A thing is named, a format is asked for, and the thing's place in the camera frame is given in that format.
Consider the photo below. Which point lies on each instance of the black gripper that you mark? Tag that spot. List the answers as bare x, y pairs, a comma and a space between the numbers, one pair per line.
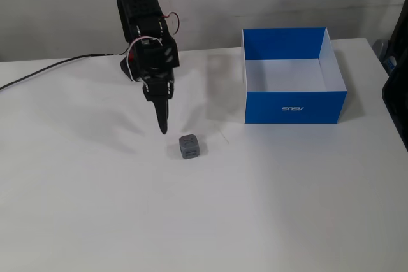
158, 91

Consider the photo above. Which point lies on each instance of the gray block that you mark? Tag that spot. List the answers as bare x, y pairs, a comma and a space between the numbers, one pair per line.
189, 146

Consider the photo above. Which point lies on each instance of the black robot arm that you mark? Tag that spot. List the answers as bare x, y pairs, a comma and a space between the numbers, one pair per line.
140, 14

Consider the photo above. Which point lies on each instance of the blue and white box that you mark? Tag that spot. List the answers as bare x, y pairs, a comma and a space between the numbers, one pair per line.
293, 106

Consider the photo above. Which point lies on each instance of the gray object with blue label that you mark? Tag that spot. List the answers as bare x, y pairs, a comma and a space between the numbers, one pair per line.
384, 55

